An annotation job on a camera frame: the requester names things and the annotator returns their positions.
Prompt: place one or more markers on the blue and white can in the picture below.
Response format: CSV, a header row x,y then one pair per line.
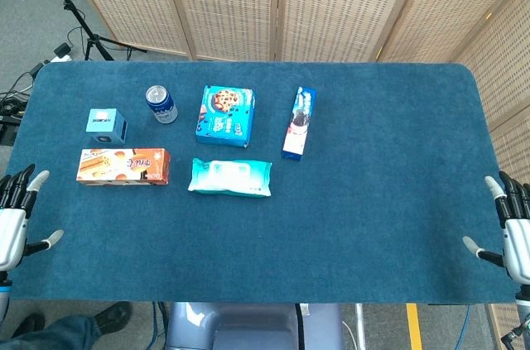
x,y
162,106

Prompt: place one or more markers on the black shoe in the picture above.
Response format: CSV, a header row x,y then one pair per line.
x,y
114,314
29,324

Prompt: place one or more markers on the blue jeans leg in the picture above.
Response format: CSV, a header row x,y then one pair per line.
x,y
54,335

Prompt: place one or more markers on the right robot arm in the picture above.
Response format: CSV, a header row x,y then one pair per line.
x,y
522,304

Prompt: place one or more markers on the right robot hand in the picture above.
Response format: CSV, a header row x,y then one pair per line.
x,y
517,242

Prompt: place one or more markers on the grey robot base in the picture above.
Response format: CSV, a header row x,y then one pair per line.
x,y
248,327

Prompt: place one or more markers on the white power strip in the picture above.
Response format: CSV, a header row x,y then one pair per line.
x,y
63,52

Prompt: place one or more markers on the woven wooden folding screen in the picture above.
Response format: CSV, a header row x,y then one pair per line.
x,y
331,2

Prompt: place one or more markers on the green wet wipes pack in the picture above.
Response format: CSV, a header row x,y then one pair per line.
x,y
229,176

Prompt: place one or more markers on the orange snack box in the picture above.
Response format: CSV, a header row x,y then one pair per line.
x,y
124,166

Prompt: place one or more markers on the blue table cloth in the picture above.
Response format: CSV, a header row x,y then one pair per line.
x,y
331,221

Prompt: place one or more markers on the black tripod stand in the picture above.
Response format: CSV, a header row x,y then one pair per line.
x,y
72,11

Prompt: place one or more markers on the blue sandwich cookie box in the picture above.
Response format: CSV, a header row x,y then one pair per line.
x,y
299,122

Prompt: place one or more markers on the light blue cardboard box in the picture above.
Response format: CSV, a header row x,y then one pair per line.
x,y
105,124

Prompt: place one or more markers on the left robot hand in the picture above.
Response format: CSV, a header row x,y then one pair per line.
x,y
12,230

